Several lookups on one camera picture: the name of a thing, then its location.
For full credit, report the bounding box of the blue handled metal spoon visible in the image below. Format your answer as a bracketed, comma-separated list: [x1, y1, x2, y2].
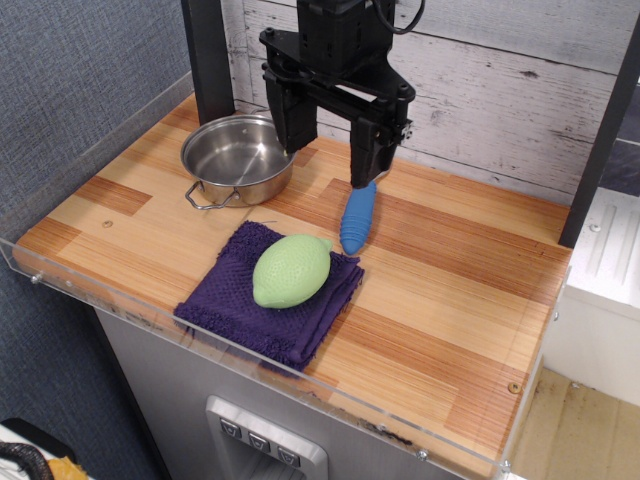
[339, 171, 388, 256]

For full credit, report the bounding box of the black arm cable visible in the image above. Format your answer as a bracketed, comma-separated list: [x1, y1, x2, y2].
[372, 0, 426, 36]

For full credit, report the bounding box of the grey toy fridge cabinet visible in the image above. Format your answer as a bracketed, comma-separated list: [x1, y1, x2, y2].
[97, 310, 451, 479]

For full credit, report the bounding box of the green toy lime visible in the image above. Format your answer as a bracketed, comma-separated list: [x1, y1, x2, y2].
[252, 234, 333, 309]

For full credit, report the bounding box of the clear acrylic table guard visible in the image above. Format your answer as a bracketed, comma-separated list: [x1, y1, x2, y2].
[10, 98, 570, 479]

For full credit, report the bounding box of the black vertical post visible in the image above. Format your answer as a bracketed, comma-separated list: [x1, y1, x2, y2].
[181, 0, 235, 125]
[558, 19, 639, 248]

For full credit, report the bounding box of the black right vertical post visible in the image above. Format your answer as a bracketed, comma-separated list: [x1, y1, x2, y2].
[558, 19, 639, 248]

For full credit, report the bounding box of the black braided cable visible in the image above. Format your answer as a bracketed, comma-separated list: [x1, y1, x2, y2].
[0, 442, 54, 480]

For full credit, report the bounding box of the silver dispenser button panel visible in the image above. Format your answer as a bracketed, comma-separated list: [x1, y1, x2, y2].
[206, 395, 329, 479]

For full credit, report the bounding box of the yellow object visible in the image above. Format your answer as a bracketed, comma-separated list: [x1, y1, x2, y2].
[47, 457, 90, 480]

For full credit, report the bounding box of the stainless steel pot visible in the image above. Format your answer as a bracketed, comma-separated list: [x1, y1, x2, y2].
[180, 114, 295, 210]

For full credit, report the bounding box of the black left vertical post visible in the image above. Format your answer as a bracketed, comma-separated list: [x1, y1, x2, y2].
[181, 0, 235, 125]

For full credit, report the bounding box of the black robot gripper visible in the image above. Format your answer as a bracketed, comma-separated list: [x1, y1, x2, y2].
[259, 1, 416, 188]

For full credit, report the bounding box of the white toy appliance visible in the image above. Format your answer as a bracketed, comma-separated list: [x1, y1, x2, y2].
[542, 188, 639, 405]

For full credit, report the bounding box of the purple folded towel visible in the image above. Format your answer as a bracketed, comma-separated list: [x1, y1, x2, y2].
[174, 221, 364, 371]

